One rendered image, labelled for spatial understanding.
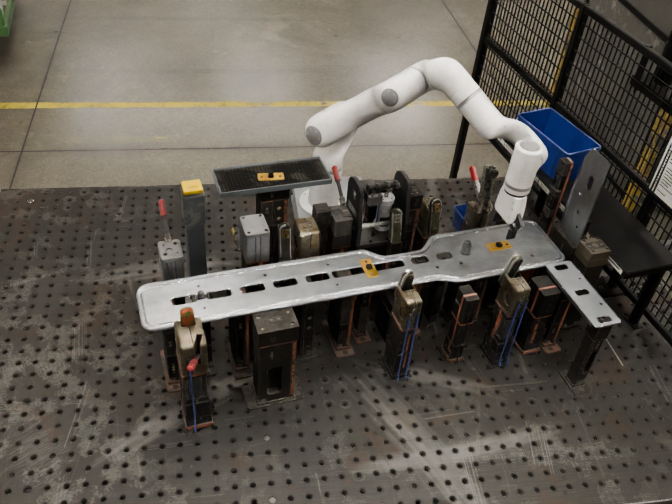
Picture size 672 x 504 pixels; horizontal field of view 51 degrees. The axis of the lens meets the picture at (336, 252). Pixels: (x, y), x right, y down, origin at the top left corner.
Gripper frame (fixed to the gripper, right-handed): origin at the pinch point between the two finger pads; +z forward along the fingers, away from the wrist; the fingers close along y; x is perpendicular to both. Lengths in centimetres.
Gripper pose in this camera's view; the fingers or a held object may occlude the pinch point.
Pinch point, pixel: (504, 227)
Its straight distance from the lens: 238.0
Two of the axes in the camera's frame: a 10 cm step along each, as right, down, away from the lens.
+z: -0.9, 7.5, 6.6
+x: 9.5, -1.4, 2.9
